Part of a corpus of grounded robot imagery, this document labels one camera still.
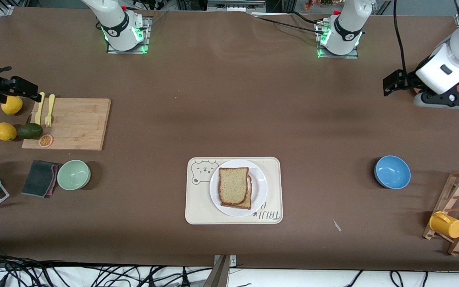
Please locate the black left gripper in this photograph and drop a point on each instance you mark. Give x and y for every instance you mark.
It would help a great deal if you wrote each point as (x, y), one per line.
(411, 79)

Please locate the white round plate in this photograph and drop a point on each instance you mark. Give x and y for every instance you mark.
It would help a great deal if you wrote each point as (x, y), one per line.
(259, 187)

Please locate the plain bread slice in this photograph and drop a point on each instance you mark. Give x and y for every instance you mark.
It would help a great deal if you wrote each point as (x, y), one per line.
(233, 185)

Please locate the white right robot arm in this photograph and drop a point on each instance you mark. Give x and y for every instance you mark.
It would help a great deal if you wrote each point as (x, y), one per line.
(120, 28)

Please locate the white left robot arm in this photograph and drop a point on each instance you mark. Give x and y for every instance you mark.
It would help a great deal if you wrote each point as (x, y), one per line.
(349, 24)

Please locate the yellow lemon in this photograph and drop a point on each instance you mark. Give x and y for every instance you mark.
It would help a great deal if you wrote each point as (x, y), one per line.
(11, 107)
(5, 131)

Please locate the yellow plastic knife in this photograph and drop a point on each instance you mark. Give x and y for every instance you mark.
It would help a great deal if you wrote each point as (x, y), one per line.
(39, 113)

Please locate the yellow plastic fork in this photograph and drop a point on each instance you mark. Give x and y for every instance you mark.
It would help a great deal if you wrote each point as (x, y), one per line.
(49, 109)

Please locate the dark green avocado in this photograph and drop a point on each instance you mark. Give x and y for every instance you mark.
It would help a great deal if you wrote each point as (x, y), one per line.
(30, 131)

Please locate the orange slice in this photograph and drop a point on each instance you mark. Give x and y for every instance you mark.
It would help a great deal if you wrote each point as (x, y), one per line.
(46, 140)

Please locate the wooden cutting board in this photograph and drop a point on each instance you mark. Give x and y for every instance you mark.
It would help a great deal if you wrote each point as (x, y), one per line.
(78, 123)

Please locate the blue bowl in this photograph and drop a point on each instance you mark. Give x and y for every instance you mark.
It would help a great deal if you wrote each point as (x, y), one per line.
(392, 172)

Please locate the grey folded cloth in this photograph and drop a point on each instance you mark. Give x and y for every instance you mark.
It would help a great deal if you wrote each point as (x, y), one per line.
(38, 179)

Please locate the light green bowl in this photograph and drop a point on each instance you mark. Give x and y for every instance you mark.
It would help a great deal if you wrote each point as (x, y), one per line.
(73, 175)

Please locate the wooden cup rack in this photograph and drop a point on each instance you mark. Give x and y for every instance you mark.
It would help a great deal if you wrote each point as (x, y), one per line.
(458, 187)

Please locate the yellow mug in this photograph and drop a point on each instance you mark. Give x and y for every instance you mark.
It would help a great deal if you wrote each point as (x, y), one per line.
(446, 225)

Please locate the small grey tape scrap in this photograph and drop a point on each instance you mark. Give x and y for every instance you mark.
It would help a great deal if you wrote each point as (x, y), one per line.
(337, 225)

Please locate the bread slice under egg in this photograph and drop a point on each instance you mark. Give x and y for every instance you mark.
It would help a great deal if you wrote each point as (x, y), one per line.
(247, 203)

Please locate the beige bear print tray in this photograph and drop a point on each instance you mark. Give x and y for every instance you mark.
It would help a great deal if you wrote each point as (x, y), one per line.
(197, 207)

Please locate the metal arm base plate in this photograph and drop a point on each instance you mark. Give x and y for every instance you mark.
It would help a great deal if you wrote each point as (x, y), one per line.
(333, 56)
(148, 36)

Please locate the metal frame beam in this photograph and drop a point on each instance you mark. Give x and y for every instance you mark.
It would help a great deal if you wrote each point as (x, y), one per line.
(235, 4)

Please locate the grey metal bracket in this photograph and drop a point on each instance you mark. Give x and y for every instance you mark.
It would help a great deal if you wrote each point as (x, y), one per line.
(222, 275)

